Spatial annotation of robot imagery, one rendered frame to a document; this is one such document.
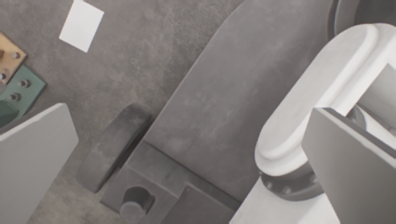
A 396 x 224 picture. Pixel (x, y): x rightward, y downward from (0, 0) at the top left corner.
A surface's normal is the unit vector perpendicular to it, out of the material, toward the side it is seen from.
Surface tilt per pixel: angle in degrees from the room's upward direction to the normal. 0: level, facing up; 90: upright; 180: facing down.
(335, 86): 45
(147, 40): 0
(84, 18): 0
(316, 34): 0
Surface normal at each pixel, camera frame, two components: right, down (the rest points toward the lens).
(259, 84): 0.01, 0.18
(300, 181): -0.82, -0.57
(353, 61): -0.57, -0.27
